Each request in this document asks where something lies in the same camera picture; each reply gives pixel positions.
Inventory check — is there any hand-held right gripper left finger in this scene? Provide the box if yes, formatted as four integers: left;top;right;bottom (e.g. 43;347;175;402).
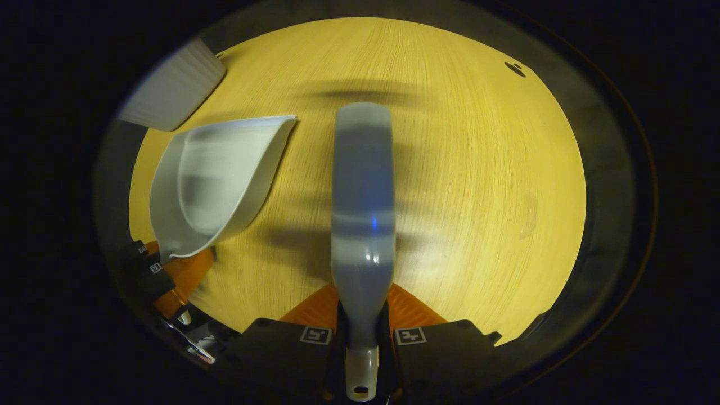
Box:
222;283;345;397

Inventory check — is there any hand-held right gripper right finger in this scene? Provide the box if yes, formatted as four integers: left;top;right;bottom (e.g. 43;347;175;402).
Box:
385;283;504;397

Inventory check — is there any grey plastic dustpan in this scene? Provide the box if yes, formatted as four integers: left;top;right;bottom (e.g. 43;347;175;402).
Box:
148;115;299;263

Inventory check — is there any grey garbage bin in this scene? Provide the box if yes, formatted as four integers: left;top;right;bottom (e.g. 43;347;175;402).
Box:
117;37;227;133

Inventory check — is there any small grey broom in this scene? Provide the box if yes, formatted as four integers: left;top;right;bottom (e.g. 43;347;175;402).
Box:
330;101;397;403

